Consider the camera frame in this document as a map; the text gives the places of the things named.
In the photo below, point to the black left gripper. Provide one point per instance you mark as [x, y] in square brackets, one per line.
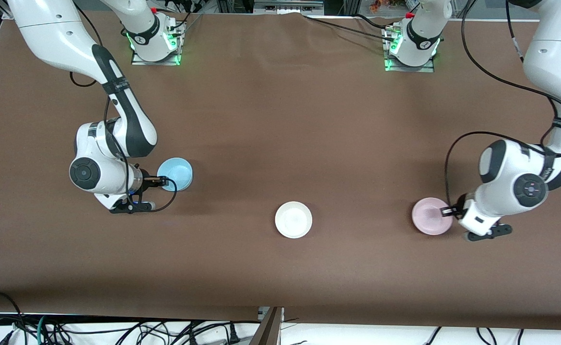
[462, 204]

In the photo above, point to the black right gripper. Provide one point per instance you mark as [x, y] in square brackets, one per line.
[149, 182]

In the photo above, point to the light blue bowl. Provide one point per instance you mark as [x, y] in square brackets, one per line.
[179, 172]

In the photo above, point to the pink bowl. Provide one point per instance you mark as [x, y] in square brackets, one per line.
[426, 218]

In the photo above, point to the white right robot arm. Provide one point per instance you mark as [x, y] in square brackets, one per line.
[55, 33]

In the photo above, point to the white bowl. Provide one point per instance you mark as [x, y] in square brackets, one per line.
[293, 220]

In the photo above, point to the brown table cover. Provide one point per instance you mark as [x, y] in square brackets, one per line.
[280, 120]

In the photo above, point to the silver background box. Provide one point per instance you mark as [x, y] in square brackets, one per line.
[287, 5]

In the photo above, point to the orange background object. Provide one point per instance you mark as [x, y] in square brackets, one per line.
[379, 5]

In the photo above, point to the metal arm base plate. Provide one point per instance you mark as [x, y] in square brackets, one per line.
[139, 59]
[426, 68]

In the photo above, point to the aluminium frame post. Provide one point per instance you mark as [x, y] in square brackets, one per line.
[267, 330]

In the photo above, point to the aluminium corner bracket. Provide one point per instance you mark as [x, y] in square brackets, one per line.
[8, 13]

